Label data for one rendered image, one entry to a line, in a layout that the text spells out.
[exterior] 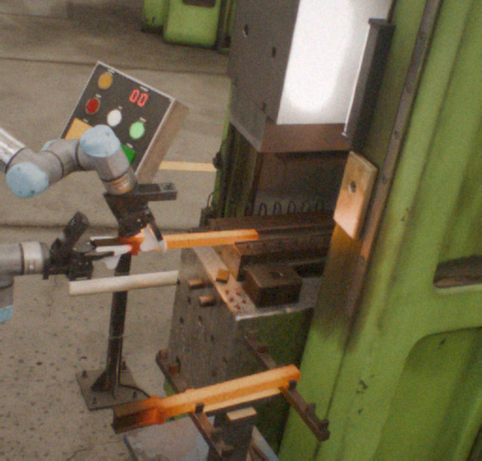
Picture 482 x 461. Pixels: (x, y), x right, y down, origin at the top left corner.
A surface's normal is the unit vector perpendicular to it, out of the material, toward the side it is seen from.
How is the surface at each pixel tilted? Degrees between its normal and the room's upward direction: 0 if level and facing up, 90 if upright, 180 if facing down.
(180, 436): 0
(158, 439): 0
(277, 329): 90
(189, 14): 90
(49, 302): 0
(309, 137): 90
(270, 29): 90
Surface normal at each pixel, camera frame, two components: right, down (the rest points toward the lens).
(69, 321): 0.15, -0.86
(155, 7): 0.09, 0.49
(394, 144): -0.91, 0.07
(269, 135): 0.39, 0.50
